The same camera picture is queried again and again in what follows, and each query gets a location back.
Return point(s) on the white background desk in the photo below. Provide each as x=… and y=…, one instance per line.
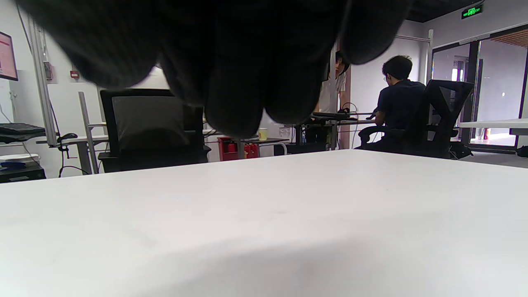
x=93, y=139

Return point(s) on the black high-back office chair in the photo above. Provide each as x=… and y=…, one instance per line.
x=445, y=115

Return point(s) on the black background desk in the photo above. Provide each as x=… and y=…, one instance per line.
x=330, y=119

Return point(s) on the black mesh office chair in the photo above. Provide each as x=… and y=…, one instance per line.
x=148, y=123

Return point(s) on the white background table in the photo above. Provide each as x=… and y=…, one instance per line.
x=495, y=123

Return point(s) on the grey wall box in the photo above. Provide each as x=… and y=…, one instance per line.
x=48, y=71

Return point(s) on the yellow box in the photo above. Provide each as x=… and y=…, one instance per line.
x=262, y=134

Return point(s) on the black keyboard tray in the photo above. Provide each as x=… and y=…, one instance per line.
x=20, y=130

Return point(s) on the grey aluminium post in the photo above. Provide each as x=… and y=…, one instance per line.
x=43, y=90

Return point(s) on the monitor with pink screen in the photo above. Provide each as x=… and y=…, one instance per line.
x=7, y=57

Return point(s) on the dark framed glass door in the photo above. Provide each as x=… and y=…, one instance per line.
x=471, y=90

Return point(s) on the white desk leg post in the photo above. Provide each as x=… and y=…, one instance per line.
x=87, y=136

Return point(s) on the red wall alarm button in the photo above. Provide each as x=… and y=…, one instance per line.
x=74, y=74

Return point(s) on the green exit sign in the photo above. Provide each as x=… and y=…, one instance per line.
x=472, y=11

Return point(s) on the person's right hand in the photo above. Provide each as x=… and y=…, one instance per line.
x=247, y=53

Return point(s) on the red box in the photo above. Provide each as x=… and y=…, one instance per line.
x=235, y=149

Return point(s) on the black computer case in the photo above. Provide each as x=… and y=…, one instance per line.
x=20, y=172

